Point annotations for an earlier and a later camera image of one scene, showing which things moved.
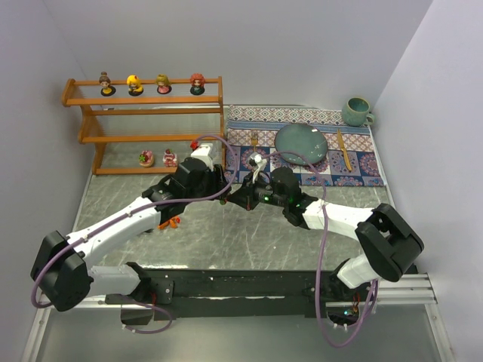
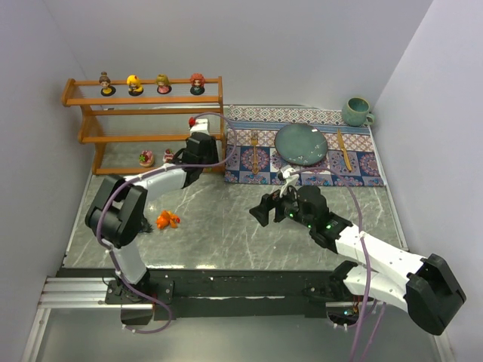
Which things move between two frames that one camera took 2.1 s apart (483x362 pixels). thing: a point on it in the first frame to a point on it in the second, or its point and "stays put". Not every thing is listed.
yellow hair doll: (135, 88) stays put
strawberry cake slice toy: (169, 157) stays put
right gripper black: (247, 196) to (275, 207)
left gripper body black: (217, 183) to (204, 149)
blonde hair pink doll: (164, 83) stays put
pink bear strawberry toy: (146, 158) stays put
